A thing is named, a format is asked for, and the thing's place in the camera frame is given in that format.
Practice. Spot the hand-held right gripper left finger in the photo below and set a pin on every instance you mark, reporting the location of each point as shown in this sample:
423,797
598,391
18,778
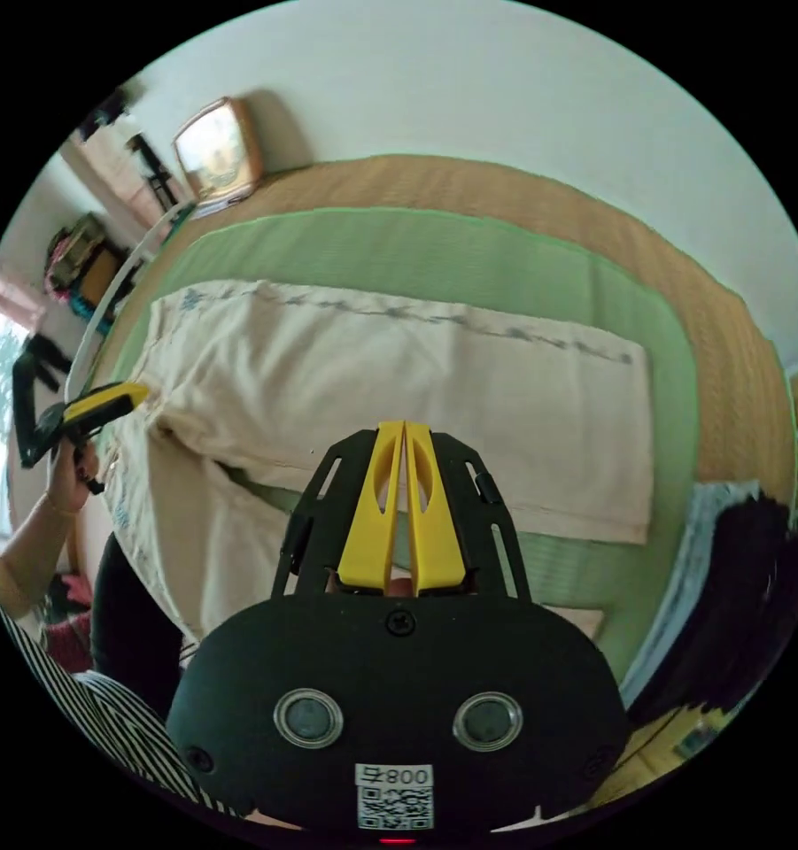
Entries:
372,531

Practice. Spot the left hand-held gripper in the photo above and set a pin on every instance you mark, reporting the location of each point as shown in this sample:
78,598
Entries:
33,431

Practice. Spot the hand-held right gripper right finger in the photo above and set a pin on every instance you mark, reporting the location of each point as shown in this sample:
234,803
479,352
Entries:
435,538

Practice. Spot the beige pants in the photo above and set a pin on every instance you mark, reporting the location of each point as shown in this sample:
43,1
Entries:
385,385

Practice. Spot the person's left forearm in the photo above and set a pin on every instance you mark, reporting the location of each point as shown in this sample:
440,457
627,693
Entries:
20,564

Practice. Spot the person's right hand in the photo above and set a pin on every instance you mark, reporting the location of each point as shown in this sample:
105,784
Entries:
398,588

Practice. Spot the person's left hand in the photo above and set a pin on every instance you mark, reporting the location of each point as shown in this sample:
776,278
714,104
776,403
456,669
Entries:
70,481

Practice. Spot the shelf with clutter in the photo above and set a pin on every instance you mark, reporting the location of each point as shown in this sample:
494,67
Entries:
83,265

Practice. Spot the green mat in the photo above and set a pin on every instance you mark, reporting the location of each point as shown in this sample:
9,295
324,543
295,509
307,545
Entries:
624,465

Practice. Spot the person's body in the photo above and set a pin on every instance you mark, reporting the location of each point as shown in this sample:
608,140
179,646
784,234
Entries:
126,671

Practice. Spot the wooden framed mirror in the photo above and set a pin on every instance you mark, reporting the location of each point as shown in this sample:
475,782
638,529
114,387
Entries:
216,149

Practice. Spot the pile of clothes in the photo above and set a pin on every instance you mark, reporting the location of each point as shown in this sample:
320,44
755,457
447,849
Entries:
724,598

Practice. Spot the bed with woven mat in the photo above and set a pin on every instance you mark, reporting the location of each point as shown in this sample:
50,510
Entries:
717,319

